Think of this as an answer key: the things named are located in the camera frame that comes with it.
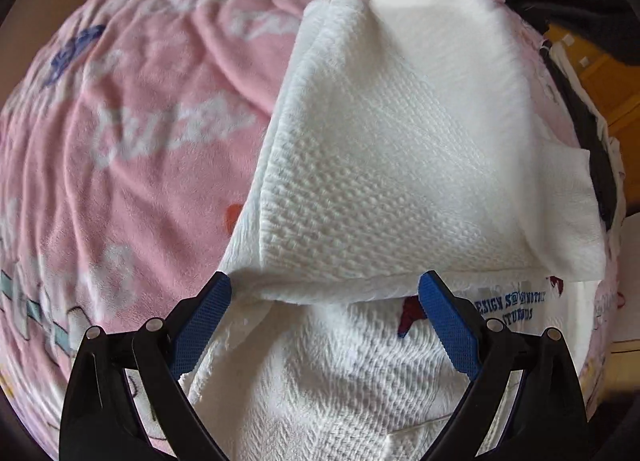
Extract white zip hoodie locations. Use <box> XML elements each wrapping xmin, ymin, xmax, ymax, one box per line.
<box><xmin>186</xmin><ymin>0</ymin><xmax>608</xmax><ymax>460</ymax></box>

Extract dark and white clothes pile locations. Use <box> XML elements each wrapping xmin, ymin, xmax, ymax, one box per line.
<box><xmin>539</xmin><ymin>42</ymin><xmax>618</xmax><ymax>230</ymax></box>

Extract wooden wardrobe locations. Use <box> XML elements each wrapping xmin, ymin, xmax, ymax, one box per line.
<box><xmin>541</xmin><ymin>24</ymin><xmax>639</xmax><ymax>189</ymax></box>

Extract pink patterned bedspread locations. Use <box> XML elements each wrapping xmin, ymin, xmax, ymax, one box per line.
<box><xmin>1</xmin><ymin>0</ymin><xmax>623</xmax><ymax>457</ymax></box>

